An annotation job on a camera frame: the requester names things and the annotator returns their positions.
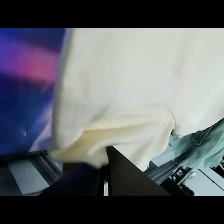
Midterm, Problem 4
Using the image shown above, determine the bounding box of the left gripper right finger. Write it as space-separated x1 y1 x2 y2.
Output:
105 145 172 197

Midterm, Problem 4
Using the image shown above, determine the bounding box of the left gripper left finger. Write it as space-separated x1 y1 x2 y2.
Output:
39 161 105 197

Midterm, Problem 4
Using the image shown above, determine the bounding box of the cream T-shirt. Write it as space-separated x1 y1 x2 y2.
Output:
49 27 224 173

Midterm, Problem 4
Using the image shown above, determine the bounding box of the pale green garment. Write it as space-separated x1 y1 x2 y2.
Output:
168 118 224 170

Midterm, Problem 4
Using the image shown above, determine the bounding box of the silver frame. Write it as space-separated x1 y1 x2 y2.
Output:
0 149 224 197

